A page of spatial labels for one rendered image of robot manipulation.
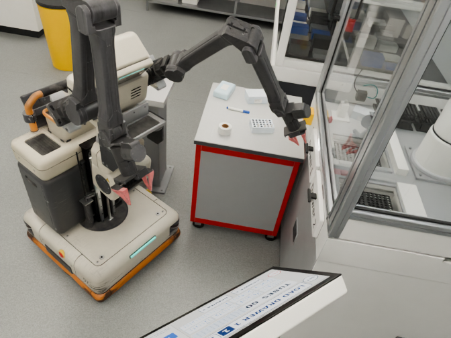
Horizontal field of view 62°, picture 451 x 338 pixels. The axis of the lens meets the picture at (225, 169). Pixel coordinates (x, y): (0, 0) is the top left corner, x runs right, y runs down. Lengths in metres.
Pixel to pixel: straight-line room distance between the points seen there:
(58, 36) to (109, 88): 2.90
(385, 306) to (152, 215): 1.28
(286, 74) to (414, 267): 1.44
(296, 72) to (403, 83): 1.51
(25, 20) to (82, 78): 3.65
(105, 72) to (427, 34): 0.81
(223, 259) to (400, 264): 1.17
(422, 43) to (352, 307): 1.17
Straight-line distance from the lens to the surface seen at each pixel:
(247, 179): 2.11
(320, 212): 1.50
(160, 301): 2.24
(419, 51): 1.02
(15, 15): 4.90
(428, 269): 1.62
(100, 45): 1.08
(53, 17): 3.95
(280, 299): 0.96
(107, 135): 1.23
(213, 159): 2.05
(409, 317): 1.91
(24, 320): 2.32
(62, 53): 4.11
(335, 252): 1.48
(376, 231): 1.40
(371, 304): 1.80
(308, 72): 2.51
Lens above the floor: 1.97
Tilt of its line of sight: 42 degrees down
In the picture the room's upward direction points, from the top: 9 degrees clockwise
